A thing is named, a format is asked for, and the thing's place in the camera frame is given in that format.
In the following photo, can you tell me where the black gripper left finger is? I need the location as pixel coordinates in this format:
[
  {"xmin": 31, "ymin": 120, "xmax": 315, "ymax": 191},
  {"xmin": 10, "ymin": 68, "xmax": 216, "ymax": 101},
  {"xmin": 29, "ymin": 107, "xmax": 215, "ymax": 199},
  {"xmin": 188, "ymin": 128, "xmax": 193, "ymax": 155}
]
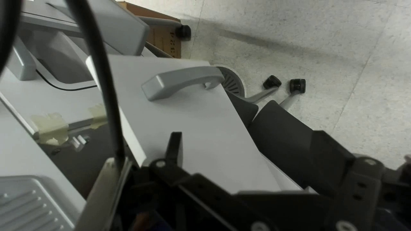
[{"xmin": 147, "ymin": 131, "xmax": 242, "ymax": 231}]

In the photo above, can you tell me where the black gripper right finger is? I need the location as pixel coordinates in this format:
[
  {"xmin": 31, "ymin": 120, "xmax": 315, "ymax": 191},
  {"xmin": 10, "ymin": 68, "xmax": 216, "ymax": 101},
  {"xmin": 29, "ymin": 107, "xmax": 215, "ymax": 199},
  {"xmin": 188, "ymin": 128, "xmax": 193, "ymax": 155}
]
[{"xmin": 338, "ymin": 155, "xmax": 385, "ymax": 231}]

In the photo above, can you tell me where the small white cabinet door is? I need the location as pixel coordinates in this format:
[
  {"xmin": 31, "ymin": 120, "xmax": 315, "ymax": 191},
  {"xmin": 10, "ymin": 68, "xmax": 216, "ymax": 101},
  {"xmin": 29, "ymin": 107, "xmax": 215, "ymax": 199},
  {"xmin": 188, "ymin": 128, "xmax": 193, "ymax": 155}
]
[{"xmin": 85, "ymin": 54, "xmax": 304, "ymax": 195}]

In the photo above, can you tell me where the grey round floor vent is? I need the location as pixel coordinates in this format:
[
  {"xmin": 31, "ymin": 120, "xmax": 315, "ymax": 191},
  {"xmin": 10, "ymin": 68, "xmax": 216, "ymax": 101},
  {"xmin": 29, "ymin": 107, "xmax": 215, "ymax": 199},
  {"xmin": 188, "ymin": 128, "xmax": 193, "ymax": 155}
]
[{"xmin": 214, "ymin": 65, "xmax": 249, "ymax": 100}]

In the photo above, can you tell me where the masking tape piece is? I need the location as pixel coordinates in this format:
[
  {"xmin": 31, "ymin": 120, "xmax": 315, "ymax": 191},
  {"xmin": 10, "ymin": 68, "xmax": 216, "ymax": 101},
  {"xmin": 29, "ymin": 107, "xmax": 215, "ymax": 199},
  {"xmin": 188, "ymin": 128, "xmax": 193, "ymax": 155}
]
[{"xmin": 30, "ymin": 104, "xmax": 109, "ymax": 145}]

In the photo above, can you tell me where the grey oven door flap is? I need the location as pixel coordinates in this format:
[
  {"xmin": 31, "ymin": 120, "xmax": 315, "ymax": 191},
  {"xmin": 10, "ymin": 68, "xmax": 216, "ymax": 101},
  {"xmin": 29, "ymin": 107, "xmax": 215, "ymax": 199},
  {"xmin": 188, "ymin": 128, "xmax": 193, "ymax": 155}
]
[{"xmin": 47, "ymin": 0, "xmax": 150, "ymax": 56}]

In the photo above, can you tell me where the white toy kitchen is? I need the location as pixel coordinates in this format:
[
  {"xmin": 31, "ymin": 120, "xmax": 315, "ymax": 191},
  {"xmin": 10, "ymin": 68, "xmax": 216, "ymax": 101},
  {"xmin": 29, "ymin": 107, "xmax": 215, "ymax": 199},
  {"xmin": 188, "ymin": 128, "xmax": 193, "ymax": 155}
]
[{"xmin": 0, "ymin": 0, "xmax": 310, "ymax": 231}]

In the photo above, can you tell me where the metal mount bracket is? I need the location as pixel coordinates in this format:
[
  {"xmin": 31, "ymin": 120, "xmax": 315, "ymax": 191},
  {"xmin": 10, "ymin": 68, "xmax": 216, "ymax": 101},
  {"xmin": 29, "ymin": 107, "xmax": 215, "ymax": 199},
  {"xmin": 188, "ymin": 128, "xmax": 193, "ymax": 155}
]
[{"xmin": 75, "ymin": 156, "xmax": 134, "ymax": 231}]

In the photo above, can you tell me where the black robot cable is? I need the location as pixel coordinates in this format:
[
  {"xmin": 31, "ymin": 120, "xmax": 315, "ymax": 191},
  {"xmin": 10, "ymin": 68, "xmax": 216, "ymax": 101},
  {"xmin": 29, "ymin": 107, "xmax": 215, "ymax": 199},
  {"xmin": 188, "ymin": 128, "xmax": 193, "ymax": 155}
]
[{"xmin": 64, "ymin": 0, "xmax": 128, "ymax": 172}]

